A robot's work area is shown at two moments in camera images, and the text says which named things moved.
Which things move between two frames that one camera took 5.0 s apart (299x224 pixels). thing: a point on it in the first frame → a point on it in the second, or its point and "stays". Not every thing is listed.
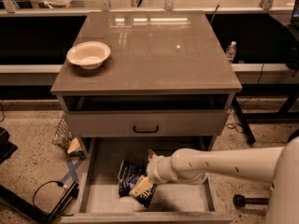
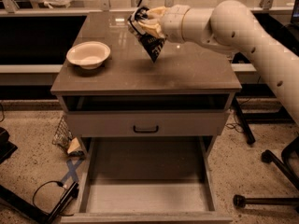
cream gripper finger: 140,187 → 153,26
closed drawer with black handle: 103,124 stays
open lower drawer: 175,203 stays
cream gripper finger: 150,153 → 157,11
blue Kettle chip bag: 128,175 → 152,44
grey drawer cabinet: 168,77 stays
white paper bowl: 88,54 stays
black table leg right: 249,134 stays
